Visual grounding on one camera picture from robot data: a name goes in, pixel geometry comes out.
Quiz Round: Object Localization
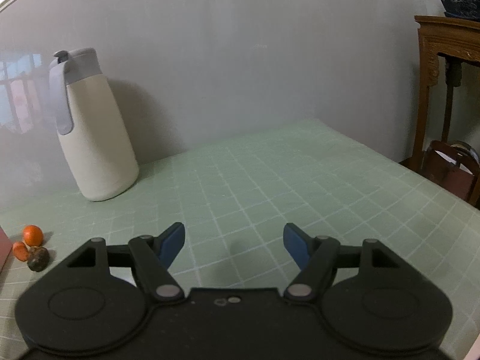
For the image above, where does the white thermos jug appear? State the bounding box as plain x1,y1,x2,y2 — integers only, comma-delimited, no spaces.
49,48,139,202

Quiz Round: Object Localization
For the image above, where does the round orange tangerine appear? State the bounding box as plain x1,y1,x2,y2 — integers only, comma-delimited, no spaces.
22,225,44,247

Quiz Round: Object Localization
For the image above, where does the small red-orange fruit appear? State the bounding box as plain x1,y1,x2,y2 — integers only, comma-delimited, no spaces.
12,241,29,262

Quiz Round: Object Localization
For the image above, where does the colourful cardboard box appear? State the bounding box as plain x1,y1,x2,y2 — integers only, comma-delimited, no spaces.
0,228,13,272

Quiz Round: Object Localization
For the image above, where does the brown bag under table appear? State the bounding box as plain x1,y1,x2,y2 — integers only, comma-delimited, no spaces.
421,141,479,206

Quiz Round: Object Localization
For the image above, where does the carved wooden side table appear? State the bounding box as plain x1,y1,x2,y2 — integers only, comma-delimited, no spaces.
407,14,480,173

